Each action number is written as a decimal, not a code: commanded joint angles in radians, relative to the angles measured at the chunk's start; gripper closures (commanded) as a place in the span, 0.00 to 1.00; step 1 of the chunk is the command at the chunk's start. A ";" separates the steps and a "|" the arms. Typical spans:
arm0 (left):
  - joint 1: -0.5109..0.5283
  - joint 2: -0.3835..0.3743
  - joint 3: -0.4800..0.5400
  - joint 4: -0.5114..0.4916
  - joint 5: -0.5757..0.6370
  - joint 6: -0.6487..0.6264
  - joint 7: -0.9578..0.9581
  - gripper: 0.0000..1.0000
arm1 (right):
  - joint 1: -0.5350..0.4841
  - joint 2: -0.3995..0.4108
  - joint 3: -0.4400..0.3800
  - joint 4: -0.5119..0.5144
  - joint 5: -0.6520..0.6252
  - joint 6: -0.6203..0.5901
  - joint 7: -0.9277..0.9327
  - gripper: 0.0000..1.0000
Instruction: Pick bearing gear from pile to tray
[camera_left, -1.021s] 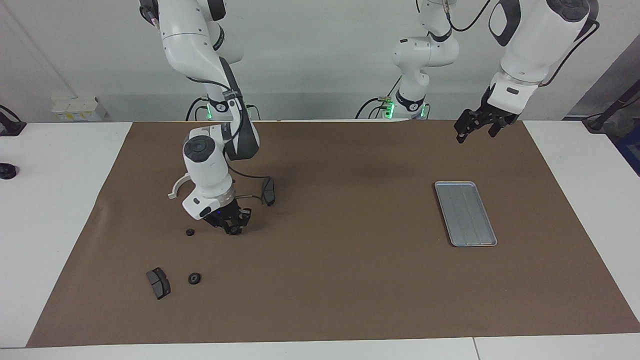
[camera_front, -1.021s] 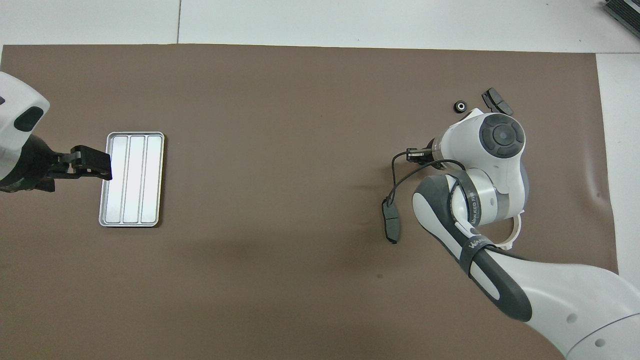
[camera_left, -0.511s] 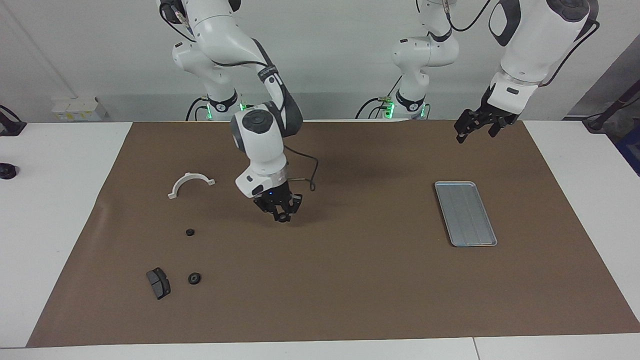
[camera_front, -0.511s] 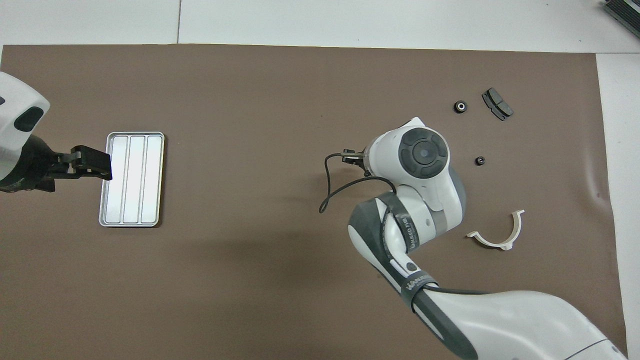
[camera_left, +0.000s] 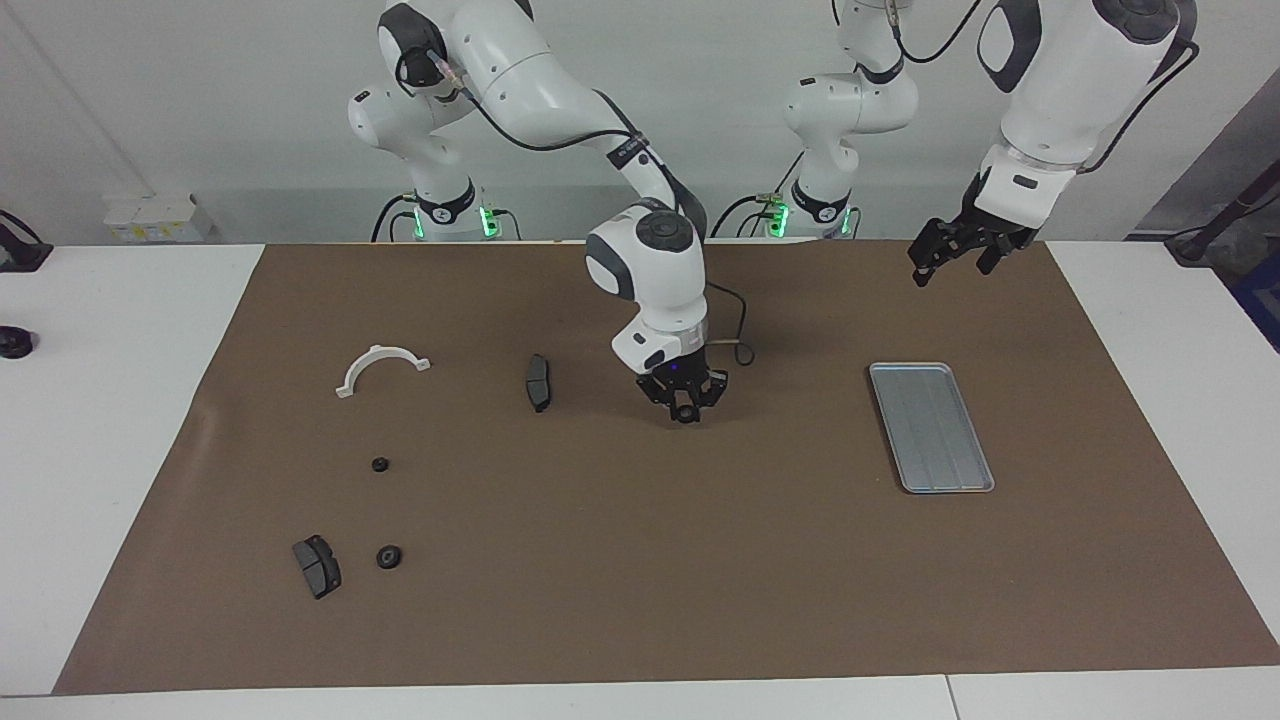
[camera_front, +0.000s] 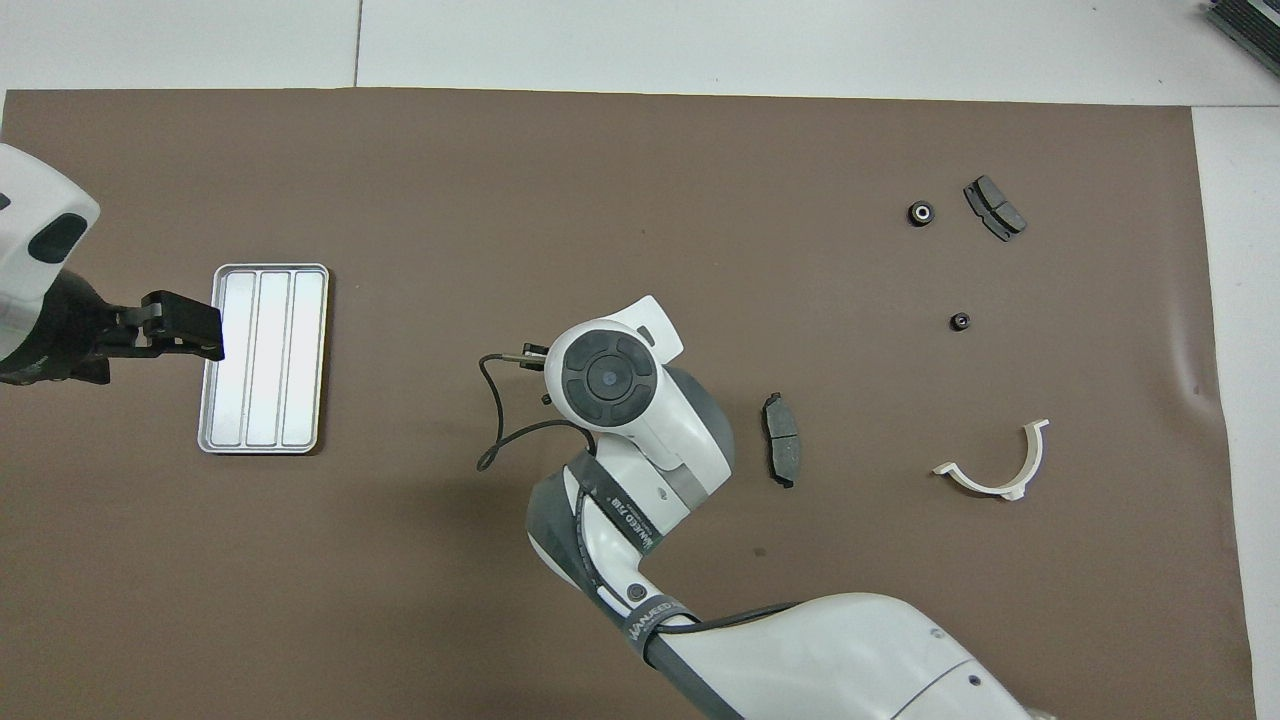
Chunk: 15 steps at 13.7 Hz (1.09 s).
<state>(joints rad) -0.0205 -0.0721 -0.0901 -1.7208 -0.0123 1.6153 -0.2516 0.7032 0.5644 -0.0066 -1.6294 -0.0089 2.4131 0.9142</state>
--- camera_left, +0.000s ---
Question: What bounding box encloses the silver metal tray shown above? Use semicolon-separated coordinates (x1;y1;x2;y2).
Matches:
868;362;996;495

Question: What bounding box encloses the brown table mat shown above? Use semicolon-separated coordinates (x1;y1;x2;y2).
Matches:
52;240;1280;696

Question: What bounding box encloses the black stand pole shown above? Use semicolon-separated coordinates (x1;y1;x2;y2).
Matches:
1165;160;1280;267

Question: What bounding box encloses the blue crate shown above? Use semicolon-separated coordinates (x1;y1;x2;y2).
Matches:
1232;250;1280;353

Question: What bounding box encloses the black table clamp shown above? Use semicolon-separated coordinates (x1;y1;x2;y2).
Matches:
0;208;53;273

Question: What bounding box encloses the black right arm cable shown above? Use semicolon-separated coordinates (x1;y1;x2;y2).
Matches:
395;45;756;369

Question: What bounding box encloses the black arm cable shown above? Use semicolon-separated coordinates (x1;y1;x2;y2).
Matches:
395;45;756;369
885;0;1201;176

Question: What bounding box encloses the black base cable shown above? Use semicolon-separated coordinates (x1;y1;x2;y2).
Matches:
372;195;416;243
710;195;791;239

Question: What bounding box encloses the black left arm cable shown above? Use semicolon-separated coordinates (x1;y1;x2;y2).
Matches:
885;0;1201;176

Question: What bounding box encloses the white curved plastic bracket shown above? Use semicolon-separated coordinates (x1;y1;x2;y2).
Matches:
335;344;432;399

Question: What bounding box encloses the white wall socket box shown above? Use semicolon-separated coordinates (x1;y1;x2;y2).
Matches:
103;193;216;244

